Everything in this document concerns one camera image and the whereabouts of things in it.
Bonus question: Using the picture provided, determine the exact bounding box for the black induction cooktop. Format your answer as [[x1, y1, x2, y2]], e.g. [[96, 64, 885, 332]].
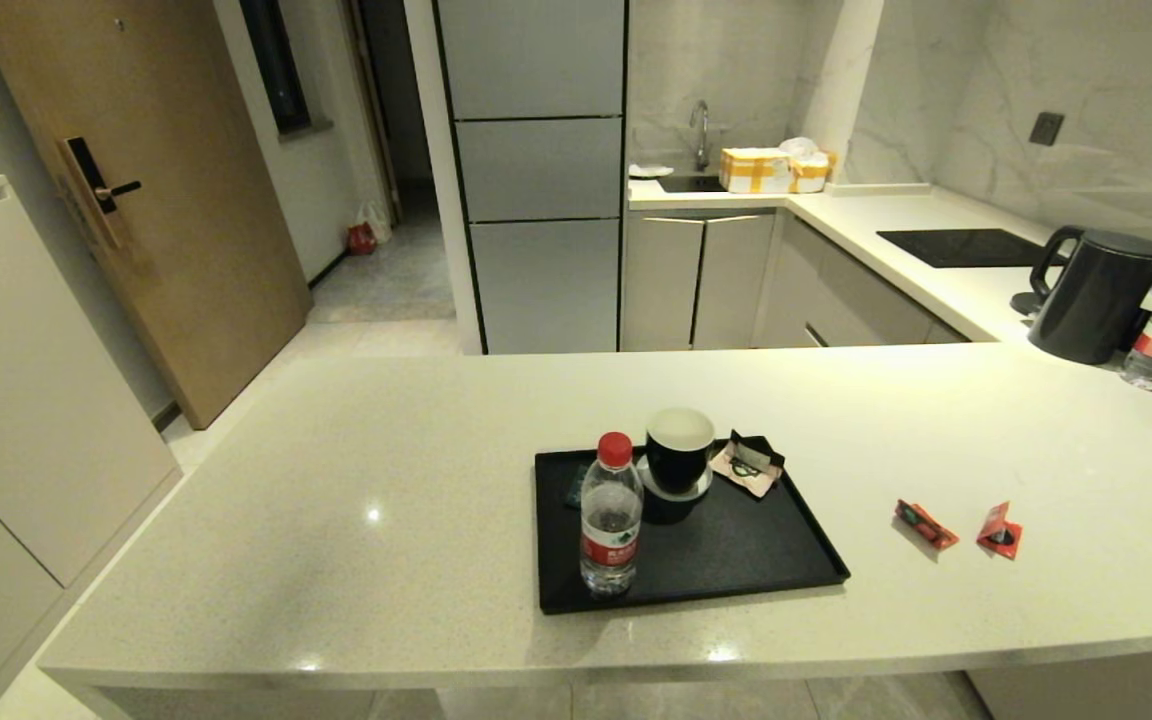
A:
[[876, 229, 1070, 269]]

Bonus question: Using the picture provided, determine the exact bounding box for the white storage cabinet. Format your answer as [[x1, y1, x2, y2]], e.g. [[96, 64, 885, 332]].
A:
[[0, 177, 183, 720]]

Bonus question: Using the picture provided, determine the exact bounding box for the brown wooden door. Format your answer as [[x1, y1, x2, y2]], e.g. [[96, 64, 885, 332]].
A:
[[0, 0, 314, 431]]

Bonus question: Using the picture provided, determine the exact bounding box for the tall grey refrigerator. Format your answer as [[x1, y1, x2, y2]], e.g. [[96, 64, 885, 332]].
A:
[[433, 0, 629, 356]]

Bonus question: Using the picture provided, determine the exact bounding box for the black mug white inside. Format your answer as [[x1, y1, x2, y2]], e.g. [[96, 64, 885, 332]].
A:
[[645, 407, 716, 497]]

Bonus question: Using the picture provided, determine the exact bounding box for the dark window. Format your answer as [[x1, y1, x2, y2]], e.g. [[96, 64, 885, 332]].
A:
[[239, 0, 315, 138]]

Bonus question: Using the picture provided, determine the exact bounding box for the small yellow taped box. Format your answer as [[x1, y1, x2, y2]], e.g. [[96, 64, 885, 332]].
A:
[[792, 152, 839, 194]]

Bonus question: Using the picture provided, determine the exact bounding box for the black electric kettle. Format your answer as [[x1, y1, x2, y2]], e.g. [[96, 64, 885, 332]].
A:
[[1028, 226, 1152, 366]]

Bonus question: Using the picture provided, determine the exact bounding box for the black door lock with handle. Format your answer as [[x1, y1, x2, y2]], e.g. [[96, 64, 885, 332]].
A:
[[58, 137, 142, 251]]

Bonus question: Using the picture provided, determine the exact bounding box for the red sachet with black circle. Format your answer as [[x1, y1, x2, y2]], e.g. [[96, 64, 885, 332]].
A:
[[976, 501, 1024, 560]]

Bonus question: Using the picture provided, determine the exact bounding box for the chrome sink faucet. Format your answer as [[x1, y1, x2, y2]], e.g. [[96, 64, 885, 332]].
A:
[[689, 99, 713, 173]]

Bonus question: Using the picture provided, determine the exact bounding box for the pink tea sachet black logo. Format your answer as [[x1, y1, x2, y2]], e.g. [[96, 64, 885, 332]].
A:
[[711, 430, 786, 499]]

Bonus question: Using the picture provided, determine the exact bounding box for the black rectangular serving tray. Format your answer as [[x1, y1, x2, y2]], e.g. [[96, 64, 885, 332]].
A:
[[534, 436, 852, 616]]

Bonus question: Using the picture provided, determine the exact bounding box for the grey kitchen base cabinet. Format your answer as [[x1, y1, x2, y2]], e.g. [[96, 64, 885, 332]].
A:
[[622, 210, 972, 353]]

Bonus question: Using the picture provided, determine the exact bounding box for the white box with yellow tape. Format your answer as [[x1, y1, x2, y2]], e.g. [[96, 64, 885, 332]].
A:
[[719, 148, 795, 194]]

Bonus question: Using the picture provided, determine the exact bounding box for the red sachet dark end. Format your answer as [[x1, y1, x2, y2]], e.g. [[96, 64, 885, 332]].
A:
[[894, 499, 960, 551]]

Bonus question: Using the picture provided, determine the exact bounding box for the round white coaster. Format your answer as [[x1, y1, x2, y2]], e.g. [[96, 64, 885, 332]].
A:
[[636, 455, 714, 503]]

